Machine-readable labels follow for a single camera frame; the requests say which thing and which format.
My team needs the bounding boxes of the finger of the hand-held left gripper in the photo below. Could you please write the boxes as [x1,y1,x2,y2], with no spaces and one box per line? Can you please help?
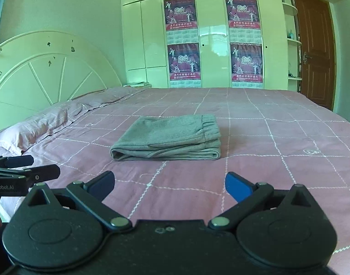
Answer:
[0,165,61,188]
[0,155,34,169]

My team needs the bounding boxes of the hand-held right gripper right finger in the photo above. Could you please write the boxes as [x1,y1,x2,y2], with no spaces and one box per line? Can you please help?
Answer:
[208,172,311,231]

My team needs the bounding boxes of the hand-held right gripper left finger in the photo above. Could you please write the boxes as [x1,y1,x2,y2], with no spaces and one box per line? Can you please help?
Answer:
[27,171,132,232]

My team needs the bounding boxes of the grey pants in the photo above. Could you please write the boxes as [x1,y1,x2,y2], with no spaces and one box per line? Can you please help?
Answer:
[110,114,222,161]

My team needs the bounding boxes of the pink pillow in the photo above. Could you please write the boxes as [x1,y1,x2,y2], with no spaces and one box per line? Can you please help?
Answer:
[77,87,147,112]
[0,103,87,156]

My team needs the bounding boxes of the bed with pink checked sheet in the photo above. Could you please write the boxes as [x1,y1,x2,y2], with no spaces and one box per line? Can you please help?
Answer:
[0,87,350,275]

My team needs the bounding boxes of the white arched headboard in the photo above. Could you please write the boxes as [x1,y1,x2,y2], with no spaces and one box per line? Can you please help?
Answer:
[0,30,124,135]

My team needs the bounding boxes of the stack of books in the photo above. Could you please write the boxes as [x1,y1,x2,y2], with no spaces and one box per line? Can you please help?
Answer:
[123,81,152,89]

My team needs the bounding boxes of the white corner shelf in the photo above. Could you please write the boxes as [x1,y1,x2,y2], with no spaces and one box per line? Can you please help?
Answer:
[279,0,303,93]

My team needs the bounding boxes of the white glossy wardrobe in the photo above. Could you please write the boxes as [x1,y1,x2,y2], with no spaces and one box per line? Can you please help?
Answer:
[120,0,288,90]

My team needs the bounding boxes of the brown wooden door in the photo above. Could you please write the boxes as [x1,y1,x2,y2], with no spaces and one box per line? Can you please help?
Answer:
[289,0,336,111]

